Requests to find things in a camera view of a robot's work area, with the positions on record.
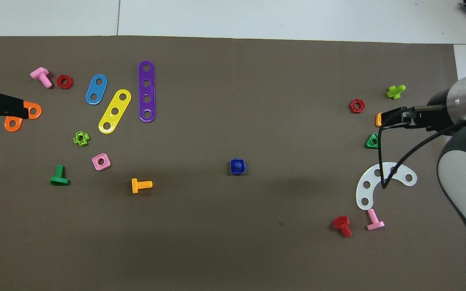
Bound white curved five-hole plate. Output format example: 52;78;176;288
356;162;418;211

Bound pink plastic bolt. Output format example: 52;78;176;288
366;208;385;231
30;67;53;89

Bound blue two-hole plastic plate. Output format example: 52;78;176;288
85;74;108;105

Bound purple four-hole plastic plate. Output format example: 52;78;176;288
138;61;157;123

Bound dark green plastic bolt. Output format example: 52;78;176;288
50;164;69;186

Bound orange plastic bolt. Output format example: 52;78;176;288
131;178;153;194

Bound orange heart-shaped plastic plate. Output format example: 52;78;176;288
4;102;42;133

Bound green triangular plastic nut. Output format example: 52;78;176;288
364;133;383;149

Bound red plastic bolt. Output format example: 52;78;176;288
333;216;353;238

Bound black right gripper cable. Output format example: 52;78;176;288
377;106;466;190

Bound lime cross-head plastic bolt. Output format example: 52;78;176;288
386;84;406;100

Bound brown table mat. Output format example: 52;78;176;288
0;36;466;291

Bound blue square plastic nut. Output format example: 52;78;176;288
230;158;246;176

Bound yellow three-hole plastic plate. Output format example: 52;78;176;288
98;89;131;134

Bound pink square plastic nut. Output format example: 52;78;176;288
92;153;111;171

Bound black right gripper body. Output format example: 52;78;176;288
416;90;454;132

